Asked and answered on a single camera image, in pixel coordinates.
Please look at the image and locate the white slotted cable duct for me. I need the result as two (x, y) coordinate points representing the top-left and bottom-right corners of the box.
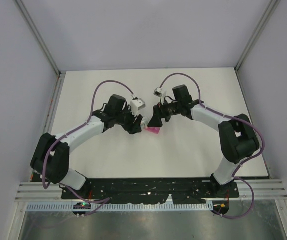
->
(26, 201), (214, 212)

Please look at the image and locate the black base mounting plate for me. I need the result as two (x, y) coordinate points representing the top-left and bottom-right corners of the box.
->
(75, 177), (240, 205)

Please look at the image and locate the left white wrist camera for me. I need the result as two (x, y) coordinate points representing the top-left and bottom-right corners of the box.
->
(129, 98), (146, 116)

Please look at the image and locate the aluminium frame rail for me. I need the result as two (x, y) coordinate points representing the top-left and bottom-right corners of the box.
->
(15, 179), (287, 202)

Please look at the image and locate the aluminium corner post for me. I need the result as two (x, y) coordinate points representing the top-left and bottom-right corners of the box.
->
(234, 0), (281, 73)
(13, 0), (61, 77)

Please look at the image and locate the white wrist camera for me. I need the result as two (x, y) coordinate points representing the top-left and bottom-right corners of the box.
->
(153, 87), (167, 105)
(129, 98), (146, 116)

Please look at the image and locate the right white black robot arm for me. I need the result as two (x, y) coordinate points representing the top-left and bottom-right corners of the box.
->
(147, 85), (260, 197)

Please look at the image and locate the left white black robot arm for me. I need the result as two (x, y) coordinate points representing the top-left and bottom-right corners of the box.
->
(30, 94), (146, 199)

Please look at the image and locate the right aluminium corner post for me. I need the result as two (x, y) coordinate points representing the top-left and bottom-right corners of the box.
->
(234, 0), (281, 73)

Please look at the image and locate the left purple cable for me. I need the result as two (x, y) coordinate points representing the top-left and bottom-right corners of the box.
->
(42, 80), (137, 190)

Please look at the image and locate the pink weekly pill organizer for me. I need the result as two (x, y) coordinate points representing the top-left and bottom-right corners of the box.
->
(146, 127), (161, 135)

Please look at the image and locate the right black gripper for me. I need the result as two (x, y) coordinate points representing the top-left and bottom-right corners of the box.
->
(148, 97), (182, 128)

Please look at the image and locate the white pill bottle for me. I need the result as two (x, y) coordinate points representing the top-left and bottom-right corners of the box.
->
(140, 117), (150, 129)

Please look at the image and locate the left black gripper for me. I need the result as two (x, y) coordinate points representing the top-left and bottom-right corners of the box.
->
(114, 104), (143, 134)

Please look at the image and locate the left side aluminium rail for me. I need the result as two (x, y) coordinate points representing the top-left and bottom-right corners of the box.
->
(36, 71), (67, 147)

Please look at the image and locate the left aluminium corner post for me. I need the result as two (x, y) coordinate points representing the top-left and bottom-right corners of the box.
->
(13, 0), (61, 77)

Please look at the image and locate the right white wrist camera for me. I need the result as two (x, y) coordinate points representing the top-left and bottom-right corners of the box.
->
(153, 87), (167, 105)

